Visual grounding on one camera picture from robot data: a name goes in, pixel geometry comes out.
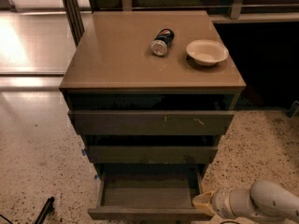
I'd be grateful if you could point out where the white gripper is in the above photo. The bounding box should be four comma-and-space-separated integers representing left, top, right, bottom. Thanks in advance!
192, 188, 253, 219

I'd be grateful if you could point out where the grey bottom drawer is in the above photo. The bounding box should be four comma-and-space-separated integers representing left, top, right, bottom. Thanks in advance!
88, 164, 211, 222

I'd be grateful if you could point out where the grey drawer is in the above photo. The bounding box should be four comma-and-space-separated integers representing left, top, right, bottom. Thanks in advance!
88, 164, 211, 222
68, 110, 234, 135
85, 146, 218, 164

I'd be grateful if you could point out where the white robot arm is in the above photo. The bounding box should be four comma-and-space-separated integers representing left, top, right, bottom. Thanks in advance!
192, 180, 299, 224

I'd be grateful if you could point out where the grey middle drawer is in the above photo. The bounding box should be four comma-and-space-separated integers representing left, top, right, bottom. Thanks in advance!
85, 146, 218, 164

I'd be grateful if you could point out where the grey drawer cabinet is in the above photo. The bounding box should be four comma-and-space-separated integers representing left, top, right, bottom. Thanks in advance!
58, 10, 247, 179

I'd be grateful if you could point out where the grey top drawer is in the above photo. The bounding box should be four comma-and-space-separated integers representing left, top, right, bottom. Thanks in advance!
68, 110, 234, 135

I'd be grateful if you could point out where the white bowl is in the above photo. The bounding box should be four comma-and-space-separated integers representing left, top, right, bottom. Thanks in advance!
186, 39, 229, 67

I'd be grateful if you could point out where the black stand leg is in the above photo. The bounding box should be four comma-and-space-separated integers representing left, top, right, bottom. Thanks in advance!
34, 197, 55, 224

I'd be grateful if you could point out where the blue Pepsi soda can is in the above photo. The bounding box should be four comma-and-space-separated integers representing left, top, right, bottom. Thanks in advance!
150, 28, 175, 56

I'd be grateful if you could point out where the black floor cable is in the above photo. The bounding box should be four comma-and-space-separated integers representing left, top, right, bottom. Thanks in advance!
0, 214, 14, 224

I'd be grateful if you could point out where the metal shelving frame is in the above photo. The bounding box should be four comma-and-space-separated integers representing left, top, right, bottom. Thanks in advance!
62, 0, 299, 42

